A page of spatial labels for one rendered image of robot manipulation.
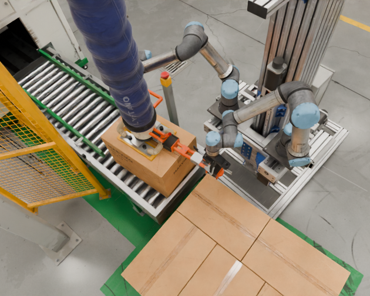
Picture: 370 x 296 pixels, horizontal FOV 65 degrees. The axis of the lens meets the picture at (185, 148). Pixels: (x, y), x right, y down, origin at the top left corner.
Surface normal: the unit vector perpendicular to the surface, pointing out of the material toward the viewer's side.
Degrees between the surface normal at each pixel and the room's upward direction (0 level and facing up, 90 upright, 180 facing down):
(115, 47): 71
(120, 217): 0
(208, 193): 0
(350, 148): 0
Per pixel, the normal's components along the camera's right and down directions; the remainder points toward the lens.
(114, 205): -0.09, -0.51
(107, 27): 0.38, 0.69
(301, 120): -0.01, 0.78
